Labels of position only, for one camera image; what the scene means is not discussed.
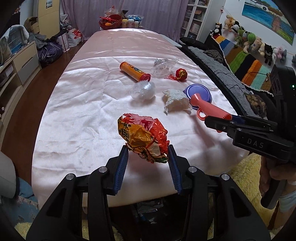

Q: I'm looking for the red orange wrapper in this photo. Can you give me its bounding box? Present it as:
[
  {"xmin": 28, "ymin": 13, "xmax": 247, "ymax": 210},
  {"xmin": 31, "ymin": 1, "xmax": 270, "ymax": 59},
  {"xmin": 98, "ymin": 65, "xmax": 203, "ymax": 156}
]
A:
[{"xmin": 117, "ymin": 113, "xmax": 170, "ymax": 164}]

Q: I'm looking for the pink red plastic cone toy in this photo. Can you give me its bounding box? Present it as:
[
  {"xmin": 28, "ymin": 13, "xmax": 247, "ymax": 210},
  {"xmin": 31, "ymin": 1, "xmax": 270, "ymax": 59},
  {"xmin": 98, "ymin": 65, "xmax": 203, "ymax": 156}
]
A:
[{"xmin": 190, "ymin": 93, "xmax": 232, "ymax": 133}]

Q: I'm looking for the white tissue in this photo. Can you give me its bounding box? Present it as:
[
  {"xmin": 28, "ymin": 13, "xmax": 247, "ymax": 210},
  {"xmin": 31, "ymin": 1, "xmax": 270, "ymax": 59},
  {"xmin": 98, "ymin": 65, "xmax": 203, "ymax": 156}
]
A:
[{"xmin": 163, "ymin": 89, "xmax": 192, "ymax": 114}]

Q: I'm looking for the clear plastic wrap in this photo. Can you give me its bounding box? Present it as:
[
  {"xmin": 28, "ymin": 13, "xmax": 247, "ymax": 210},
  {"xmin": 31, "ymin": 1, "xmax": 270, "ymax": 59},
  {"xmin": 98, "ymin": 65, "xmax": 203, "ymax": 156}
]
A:
[{"xmin": 130, "ymin": 80, "xmax": 156, "ymax": 101}]

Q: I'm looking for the purple plastic bowl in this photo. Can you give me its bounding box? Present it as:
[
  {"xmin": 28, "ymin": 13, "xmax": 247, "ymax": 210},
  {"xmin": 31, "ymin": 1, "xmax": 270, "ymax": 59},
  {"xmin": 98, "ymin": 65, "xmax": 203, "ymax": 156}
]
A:
[{"xmin": 183, "ymin": 84, "xmax": 212, "ymax": 106}]

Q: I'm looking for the orange candy tube red cap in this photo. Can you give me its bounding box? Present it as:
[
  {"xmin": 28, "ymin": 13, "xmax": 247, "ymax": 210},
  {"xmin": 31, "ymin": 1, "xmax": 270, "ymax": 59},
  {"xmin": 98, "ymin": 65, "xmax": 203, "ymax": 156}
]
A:
[{"xmin": 119, "ymin": 61, "xmax": 151, "ymax": 82}]

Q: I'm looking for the red tasselled ornament ball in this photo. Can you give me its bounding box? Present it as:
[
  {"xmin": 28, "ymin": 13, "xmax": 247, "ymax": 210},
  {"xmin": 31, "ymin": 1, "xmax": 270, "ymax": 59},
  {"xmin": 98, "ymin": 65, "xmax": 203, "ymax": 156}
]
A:
[{"xmin": 165, "ymin": 68, "xmax": 188, "ymax": 81}]

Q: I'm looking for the clear bag with foil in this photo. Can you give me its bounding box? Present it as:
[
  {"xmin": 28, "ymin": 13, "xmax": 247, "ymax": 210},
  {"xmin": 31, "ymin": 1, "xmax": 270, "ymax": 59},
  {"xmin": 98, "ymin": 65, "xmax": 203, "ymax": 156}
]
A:
[{"xmin": 151, "ymin": 58, "xmax": 178, "ymax": 78}]

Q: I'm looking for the person's right hand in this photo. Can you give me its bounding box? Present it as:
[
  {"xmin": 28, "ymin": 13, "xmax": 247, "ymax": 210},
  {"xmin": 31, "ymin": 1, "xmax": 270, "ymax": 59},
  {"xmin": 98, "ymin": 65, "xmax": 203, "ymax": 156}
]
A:
[{"xmin": 259, "ymin": 157, "xmax": 295, "ymax": 196}]

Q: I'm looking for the yellow fluffy rug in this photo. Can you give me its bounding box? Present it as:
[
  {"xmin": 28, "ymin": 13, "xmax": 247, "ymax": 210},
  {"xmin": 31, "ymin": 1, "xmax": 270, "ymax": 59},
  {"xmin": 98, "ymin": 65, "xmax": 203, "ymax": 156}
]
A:
[{"xmin": 15, "ymin": 154, "xmax": 274, "ymax": 240}]

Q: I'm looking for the dark sofa with grey throw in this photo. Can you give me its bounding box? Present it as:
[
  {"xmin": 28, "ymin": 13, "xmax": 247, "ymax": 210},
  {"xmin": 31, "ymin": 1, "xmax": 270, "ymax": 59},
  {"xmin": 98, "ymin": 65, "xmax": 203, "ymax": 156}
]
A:
[{"xmin": 179, "ymin": 37, "xmax": 276, "ymax": 121}]

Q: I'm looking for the striped crochet blanket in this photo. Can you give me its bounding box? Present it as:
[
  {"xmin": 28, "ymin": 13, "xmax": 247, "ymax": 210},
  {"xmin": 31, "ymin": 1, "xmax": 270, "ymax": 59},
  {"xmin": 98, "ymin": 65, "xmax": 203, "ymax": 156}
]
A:
[{"xmin": 212, "ymin": 35, "xmax": 271, "ymax": 94}]

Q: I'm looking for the pink satin table cloth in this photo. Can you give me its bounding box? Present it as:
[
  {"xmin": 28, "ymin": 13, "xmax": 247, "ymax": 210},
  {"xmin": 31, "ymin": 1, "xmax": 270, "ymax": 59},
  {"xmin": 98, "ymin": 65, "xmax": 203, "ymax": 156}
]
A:
[{"xmin": 32, "ymin": 29, "xmax": 248, "ymax": 205}]

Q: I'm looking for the row of plush toys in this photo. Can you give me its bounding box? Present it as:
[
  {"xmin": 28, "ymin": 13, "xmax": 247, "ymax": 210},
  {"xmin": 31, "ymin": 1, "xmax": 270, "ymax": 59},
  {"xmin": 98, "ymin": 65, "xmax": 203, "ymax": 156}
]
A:
[{"xmin": 223, "ymin": 15, "xmax": 288, "ymax": 65}]

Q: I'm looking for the white cylindrical bin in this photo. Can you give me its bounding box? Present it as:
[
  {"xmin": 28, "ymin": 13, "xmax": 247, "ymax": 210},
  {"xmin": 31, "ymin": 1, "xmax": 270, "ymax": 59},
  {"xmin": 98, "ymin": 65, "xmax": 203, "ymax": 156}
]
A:
[{"xmin": 0, "ymin": 152, "xmax": 16, "ymax": 198}]

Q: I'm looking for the black cat plush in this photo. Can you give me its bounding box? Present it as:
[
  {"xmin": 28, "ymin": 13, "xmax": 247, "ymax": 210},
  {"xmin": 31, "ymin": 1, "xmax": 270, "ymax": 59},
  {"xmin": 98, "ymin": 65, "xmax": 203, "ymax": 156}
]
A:
[{"xmin": 210, "ymin": 23, "xmax": 222, "ymax": 38}]

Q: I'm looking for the white folding side table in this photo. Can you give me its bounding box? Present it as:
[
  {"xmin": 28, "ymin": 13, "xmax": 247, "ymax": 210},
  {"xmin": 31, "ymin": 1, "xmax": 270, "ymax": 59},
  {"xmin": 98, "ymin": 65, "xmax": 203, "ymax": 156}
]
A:
[{"xmin": 161, "ymin": 35, "xmax": 182, "ymax": 48}]

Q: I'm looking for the landscape painting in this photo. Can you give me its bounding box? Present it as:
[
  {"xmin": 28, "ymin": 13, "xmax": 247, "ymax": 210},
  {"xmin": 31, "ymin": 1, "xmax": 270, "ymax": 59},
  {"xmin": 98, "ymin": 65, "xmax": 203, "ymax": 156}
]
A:
[{"xmin": 242, "ymin": 0, "xmax": 295, "ymax": 45}]

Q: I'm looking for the purple bag on floor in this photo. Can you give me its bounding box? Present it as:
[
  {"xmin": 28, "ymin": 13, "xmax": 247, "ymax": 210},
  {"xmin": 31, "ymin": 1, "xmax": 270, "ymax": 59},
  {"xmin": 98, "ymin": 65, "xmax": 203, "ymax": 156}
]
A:
[{"xmin": 38, "ymin": 42, "xmax": 63, "ymax": 68}]

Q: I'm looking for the beige tv cabinet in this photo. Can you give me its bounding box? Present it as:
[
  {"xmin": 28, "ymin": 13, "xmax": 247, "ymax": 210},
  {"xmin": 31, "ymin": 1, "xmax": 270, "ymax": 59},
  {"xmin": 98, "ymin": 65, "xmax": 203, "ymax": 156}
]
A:
[{"xmin": 1, "ymin": 41, "xmax": 41, "ymax": 142}]

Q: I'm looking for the red basket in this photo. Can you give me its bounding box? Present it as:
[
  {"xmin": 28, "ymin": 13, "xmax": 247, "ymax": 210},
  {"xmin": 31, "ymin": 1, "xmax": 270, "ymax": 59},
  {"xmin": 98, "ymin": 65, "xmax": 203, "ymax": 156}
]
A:
[{"xmin": 99, "ymin": 14, "xmax": 122, "ymax": 30}]

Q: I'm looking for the purple curtain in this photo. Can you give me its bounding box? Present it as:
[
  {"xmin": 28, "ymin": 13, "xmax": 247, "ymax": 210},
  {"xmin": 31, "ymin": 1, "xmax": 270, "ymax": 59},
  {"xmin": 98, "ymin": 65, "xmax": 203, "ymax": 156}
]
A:
[{"xmin": 61, "ymin": 0, "xmax": 188, "ymax": 42}]

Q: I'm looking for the white bookshelf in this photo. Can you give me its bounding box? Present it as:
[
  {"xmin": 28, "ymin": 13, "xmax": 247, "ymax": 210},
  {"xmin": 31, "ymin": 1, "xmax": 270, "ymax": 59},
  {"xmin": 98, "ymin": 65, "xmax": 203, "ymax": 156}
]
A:
[{"xmin": 180, "ymin": 0, "xmax": 225, "ymax": 43}]

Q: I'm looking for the beige standing air conditioner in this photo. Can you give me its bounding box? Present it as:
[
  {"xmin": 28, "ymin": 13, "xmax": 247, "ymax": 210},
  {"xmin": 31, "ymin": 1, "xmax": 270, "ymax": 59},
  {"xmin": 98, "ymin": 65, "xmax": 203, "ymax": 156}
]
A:
[{"xmin": 33, "ymin": 0, "xmax": 60, "ymax": 39}]

